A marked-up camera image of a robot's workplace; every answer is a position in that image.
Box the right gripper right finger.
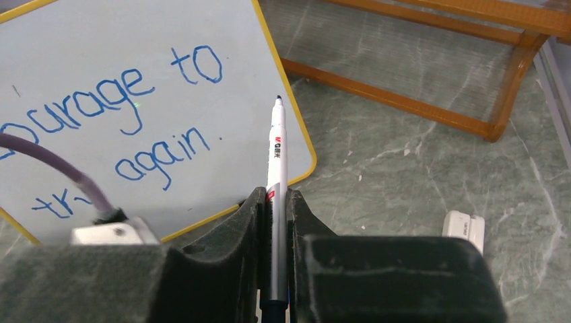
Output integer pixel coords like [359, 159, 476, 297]
[286, 189, 508, 322]

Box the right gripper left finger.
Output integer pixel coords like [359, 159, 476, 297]
[1, 187, 266, 322]

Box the white blue marker pen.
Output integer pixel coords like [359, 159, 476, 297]
[260, 95, 289, 322]

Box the yellow framed whiteboard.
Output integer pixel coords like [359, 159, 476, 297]
[1, 1, 317, 239]

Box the white plastic block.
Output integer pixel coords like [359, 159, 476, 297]
[442, 210, 485, 254]

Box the orange wooden rack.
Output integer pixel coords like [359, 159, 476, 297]
[267, 1, 570, 142]

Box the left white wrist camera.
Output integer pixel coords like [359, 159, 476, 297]
[69, 217, 161, 245]

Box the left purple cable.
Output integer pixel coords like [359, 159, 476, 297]
[0, 132, 128, 224]

